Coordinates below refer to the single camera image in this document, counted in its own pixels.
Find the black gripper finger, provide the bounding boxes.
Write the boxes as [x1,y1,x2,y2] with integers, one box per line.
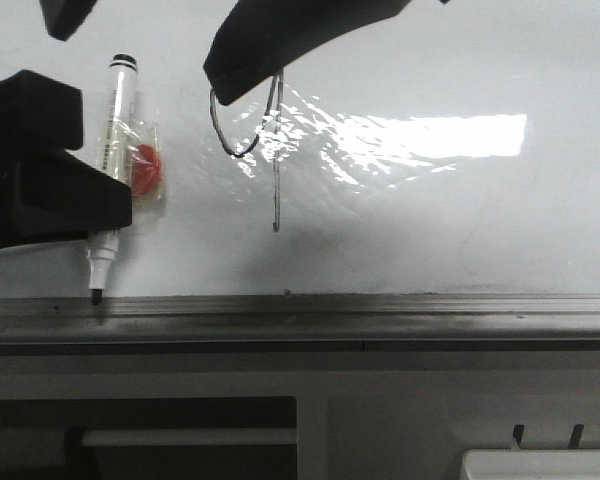
[202,0,451,107]
[0,70,132,249]

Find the white black-tip whiteboard marker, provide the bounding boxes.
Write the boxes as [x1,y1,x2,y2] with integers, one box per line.
[87,53,138,306]

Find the red magnet taped to marker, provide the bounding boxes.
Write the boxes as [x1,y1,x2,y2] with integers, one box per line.
[130,144,162,197]

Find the white whiteboard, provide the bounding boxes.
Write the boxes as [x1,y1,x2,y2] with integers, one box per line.
[0,1,600,297]

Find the grey metal whiteboard tray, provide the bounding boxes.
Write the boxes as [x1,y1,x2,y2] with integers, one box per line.
[0,293,600,355]

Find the white box corner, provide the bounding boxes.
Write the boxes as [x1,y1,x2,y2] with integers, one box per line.
[459,450,600,479]

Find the black left wall hook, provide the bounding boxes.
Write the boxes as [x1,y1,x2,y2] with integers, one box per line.
[511,424,525,450]

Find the black wall hook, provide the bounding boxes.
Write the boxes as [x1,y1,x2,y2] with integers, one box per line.
[511,424,525,450]
[568,424,585,450]

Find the black right wall hook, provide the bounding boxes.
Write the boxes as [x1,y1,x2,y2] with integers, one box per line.
[568,424,585,450]

